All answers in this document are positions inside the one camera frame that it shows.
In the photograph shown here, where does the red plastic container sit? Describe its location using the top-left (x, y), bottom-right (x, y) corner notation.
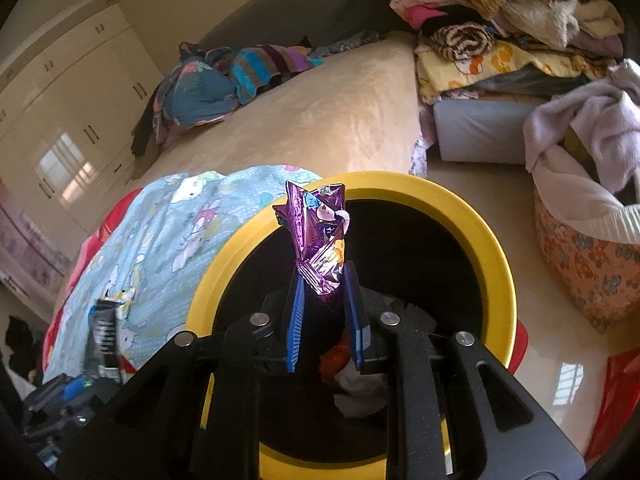
top-left (505, 320), bottom-right (530, 376)

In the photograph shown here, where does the blue floral quilt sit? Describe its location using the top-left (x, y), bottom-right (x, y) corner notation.
top-left (152, 42), bottom-right (241, 146)

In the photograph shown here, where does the dark brown garment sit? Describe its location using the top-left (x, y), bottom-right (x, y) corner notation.
top-left (131, 105), bottom-right (163, 158)

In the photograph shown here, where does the pink garment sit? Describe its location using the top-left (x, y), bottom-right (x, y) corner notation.
top-left (390, 0), bottom-right (466, 36)

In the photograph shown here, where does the grey ottoman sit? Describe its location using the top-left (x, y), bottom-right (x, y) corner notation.
top-left (432, 97), bottom-right (546, 166)

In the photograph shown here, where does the orange printed laundry basket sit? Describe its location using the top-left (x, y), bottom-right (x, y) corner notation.
top-left (532, 155), bottom-right (640, 333)

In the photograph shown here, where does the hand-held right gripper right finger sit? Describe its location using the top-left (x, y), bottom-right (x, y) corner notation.
top-left (342, 260), bottom-right (586, 480)

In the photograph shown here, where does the black snack packet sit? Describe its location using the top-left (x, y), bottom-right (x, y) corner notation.
top-left (82, 299), bottom-right (121, 386)

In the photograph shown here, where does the white fluffy garment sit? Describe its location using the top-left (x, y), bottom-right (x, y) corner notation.
top-left (502, 0), bottom-right (581, 51)

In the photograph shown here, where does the yellow-rimmed black trash bin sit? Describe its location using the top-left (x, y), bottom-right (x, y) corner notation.
top-left (185, 171), bottom-right (518, 480)

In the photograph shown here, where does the beige bed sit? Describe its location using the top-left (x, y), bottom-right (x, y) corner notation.
top-left (132, 30), bottom-right (431, 281)

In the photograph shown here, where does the light blue cartoon blanket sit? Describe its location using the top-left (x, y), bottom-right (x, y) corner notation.
top-left (42, 164), bottom-right (326, 386)

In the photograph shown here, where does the red blanket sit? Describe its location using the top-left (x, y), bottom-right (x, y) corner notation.
top-left (42, 195), bottom-right (146, 376)

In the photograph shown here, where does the yellow cartoon blanket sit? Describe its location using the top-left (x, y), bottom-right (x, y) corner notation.
top-left (415, 40), bottom-right (621, 106)

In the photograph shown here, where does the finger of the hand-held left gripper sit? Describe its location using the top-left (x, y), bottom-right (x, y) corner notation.
top-left (62, 375), bottom-right (123, 403)

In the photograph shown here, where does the brown striped knit garment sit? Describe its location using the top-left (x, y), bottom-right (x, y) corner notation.
top-left (430, 22), bottom-right (496, 61)

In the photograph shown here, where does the orange wrapper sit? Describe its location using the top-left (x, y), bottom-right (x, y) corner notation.
top-left (320, 340), bottom-right (353, 386)

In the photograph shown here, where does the cream folded towel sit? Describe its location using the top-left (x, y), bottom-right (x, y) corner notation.
top-left (575, 0), bottom-right (626, 58)

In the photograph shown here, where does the red plastic bag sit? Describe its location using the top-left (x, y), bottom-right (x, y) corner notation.
top-left (585, 350), bottom-right (640, 471)

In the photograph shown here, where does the striped blanket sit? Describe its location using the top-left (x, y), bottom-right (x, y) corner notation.
top-left (227, 44), bottom-right (326, 106)

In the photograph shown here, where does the purple snack wrapper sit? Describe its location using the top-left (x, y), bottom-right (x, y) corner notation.
top-left (272, 180), bottom-right (353, 303)

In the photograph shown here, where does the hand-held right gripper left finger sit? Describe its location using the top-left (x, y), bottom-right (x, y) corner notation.
top-left (55, 272), bottom-right (306, 480)

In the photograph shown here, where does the grey patterned cloth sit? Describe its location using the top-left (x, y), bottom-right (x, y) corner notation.
top-left (310, 30), bottom-right (386, 58)

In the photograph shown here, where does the black plush toy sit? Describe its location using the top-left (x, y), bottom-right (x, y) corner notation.
top-left (5, 315), bottom-right (43, 386)

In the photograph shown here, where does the grey headboard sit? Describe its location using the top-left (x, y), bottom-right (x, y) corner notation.
top-left (197, 0), bottom-right (401, 61)

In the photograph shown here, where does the cream wardrobe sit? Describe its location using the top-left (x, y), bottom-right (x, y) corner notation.
top-left (0, 2), bottom-right (168, 233)

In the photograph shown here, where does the pink cartoon door curtain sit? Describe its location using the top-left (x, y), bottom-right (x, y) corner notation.
top-left (0, 180), bottom-right (73, 296)

